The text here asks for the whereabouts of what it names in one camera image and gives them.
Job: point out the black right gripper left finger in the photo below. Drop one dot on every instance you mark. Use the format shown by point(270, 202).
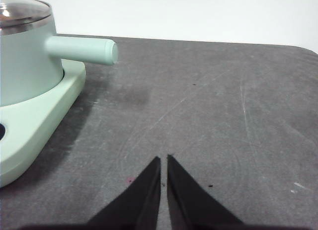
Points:
point(141, 202)

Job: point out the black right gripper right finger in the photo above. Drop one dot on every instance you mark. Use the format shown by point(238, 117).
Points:
point(188, 202)

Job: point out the glass pot lid green knob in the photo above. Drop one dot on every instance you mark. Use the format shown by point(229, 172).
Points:
point(22, 14)

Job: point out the mint green breakfast machine base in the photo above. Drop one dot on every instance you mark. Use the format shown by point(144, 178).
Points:
point(37, 120)

